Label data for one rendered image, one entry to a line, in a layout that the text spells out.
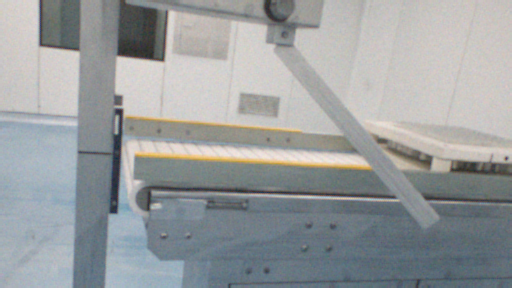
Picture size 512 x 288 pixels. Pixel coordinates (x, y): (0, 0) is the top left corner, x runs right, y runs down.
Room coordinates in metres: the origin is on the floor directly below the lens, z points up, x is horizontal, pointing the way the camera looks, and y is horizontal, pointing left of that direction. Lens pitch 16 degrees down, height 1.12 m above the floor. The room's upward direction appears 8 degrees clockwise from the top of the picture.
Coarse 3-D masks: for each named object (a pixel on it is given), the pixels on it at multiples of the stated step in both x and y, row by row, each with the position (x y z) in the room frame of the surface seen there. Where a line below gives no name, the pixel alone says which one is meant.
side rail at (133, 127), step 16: (128, 128) 0.81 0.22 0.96; (144, 128) 0.82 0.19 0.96; (160, 128) 0.82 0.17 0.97; (176, 128) 0.83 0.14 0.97; (192, 128) 0.84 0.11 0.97; (208, 128) 0.85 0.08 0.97; (224, 128) 0.86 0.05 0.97; (240, 128) 0.87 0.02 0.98; (256, 144) 0.88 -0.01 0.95; (272, 144) 0.89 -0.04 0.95; (288, 144) 0.90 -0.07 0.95; (304, 144) 0.92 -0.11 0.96; (320, 144) 0.93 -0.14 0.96; (336, 144) 0.94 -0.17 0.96
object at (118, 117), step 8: (120, 112) 0.81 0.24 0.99; (120, 120) 0.81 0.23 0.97; (120, 128) 0.81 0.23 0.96; (120, 136) 0.81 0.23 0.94; (120, 144) 0.81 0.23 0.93; (112, 152) 0.81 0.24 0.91; (120, 152) 0.81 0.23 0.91; (112, 160) 0.81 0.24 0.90; (120, 160) 0.81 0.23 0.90; (112, 168) 0.81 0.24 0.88; (112, 176) 0.81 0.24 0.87; (112, 184) 0.81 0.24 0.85; (112, 192) 0.81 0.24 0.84; (112, 200) 0.81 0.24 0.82; (112, 208) 0.81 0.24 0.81
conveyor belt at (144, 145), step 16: (128, 144) 0.78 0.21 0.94; (144, 144) 0.77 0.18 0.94; (160, 144) 0.79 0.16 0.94; (176, 144) 0.81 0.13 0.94; (192, 144) 0.83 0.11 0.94; (208, 144) 0.85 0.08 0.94; (128, 160) 0.69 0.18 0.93; (288, 160) 0.80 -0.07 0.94; (304, 160) 0.82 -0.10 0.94; (320, 160) 0.84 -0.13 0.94; (336, 160) 0.86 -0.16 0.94; (352, 160) 0.88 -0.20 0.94; (128, 176) 0.62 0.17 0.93; (128, 192) 0.58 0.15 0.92; (304, 192) 0.64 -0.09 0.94; (320, 192) 0.65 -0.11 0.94; (336, 192) 0.66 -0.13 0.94; (352, 192) 0.67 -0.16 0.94; (368, 192) 0.67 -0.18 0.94; (384, 192) 0.68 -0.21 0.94
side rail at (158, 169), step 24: (144, 168) 0.55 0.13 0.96; (168, 168) 0.56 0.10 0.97; (192, 168) 0.57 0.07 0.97; (216, 168) 0.58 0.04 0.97; (240, 168) 0.59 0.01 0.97; (264, 168) 0.60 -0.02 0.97; (288, 168) 0.61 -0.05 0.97; (312, 168) 0.62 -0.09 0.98; (336, 168) 0.64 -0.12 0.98; (432, 192) 0.69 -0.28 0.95; (456, 192) 0.70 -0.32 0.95; (480, 192) 0.72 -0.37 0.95; (504, 192) 0.73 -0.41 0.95
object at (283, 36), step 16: (272, 32) 0.61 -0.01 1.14; (288, 32) 0.61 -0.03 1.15; (288, 48) 0.62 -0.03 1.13; (288, 64) 0.61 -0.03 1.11; (304, 64) 0.61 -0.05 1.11; (304, 80) 0.61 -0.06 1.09; (320, 80) 0.60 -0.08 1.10; (320, 96) 0.60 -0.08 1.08; (336, 96) 0.60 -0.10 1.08; (336, 112) 0.59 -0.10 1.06; (352, 128) 0.59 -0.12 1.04; (352, 144) 0.58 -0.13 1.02; (368, 144) 0.58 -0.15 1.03; (368, 160) 0.58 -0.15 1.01; (384, 160) 0.57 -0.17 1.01; (384, 176) 0.57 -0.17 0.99; (400, 176) 0.57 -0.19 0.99; (400, 192) 0.56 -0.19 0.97; (416, 192) 0.56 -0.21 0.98; (416, 208) 0.56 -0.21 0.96; (432, 224) 0.55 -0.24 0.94
